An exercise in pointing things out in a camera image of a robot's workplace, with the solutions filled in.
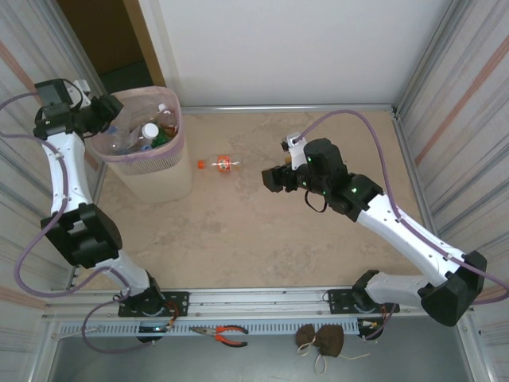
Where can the pink translucent bin liner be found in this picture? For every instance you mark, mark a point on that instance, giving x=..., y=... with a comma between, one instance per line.
x=131, y=158

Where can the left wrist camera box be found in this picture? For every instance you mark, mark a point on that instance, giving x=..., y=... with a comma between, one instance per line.
x=82, y=90

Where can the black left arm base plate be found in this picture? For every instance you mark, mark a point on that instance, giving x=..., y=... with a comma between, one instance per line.
x=179, y=304

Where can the orange cap orange label bottle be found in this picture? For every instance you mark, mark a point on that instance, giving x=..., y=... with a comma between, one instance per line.
x=223, y=163

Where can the aluminium table edge rail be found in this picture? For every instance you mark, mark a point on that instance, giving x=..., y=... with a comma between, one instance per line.
x=278, y=108

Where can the cream ribbed waste bin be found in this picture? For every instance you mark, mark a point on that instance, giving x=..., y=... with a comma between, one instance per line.
x=159, y=183

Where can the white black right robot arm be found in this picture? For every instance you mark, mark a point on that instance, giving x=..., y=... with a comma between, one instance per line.
x=405, y=235

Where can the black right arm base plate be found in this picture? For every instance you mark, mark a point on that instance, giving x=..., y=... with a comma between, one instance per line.
x=338, y=300

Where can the aluminium mounting rail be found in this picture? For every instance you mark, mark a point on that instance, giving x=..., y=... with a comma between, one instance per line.
x=258, y=302

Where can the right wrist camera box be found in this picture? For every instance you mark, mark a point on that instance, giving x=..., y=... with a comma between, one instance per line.
x=296, y=149

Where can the brown cloth pouch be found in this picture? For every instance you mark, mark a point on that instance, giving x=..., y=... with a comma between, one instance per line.
x=306, y=335
x=330, y=340

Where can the wooden door frame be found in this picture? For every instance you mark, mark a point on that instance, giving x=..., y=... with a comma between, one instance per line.
x=145, y=40

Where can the white cap lime label bottle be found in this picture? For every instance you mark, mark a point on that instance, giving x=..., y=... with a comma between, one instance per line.
x=150, y=129

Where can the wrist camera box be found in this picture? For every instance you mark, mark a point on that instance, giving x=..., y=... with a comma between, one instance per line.
x=296, y=149
x=82, y=90

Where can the brown wooden panel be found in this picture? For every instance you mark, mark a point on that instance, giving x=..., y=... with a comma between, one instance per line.
x=99, y=32

